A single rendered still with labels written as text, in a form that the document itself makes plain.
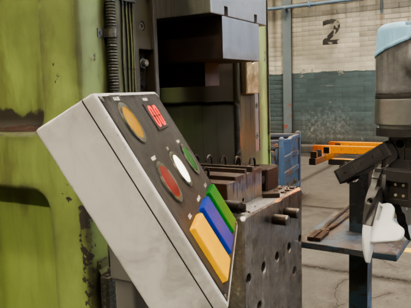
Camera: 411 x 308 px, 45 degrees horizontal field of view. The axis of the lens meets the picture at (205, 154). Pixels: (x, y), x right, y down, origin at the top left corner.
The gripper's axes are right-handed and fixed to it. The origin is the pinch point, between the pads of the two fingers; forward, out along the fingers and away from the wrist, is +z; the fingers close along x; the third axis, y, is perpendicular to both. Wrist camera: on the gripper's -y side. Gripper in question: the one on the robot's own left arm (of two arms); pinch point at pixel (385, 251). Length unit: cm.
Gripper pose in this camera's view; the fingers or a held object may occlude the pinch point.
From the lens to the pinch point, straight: 86.3
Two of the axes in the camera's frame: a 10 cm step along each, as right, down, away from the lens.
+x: 7.0, -1.1, 7.0
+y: 7.1, 0.7, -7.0
